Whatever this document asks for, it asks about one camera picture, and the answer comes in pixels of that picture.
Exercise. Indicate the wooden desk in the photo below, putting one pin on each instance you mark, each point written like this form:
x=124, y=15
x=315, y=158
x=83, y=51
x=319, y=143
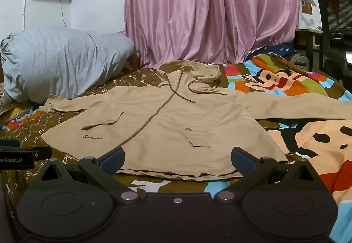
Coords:
x=305, y=39

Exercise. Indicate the grey bundled duvet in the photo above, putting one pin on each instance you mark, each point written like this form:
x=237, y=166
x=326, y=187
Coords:
x=55, y=61

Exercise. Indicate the dark blue bag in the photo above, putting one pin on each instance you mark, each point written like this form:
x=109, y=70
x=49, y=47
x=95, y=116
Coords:
x=275, y=49

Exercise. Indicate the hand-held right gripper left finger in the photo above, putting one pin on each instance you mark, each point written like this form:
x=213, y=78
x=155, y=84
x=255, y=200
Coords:
x=112, y=161

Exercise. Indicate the black mesh office chair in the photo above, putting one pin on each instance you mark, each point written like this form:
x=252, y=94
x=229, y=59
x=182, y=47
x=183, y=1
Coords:
x=338, y=12

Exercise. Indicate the beige hooded jacket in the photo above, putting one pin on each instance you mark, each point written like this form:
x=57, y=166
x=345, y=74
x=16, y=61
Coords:
x=165, y=127

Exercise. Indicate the pink curtain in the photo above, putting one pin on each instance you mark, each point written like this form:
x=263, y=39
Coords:
x=206, y=12

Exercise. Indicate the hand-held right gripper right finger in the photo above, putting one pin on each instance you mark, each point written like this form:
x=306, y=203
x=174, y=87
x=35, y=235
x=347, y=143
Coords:
x=242, y=160

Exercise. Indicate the colourful cartoon printed blanket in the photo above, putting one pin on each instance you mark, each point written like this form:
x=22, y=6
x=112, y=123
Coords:
x=302, y=86

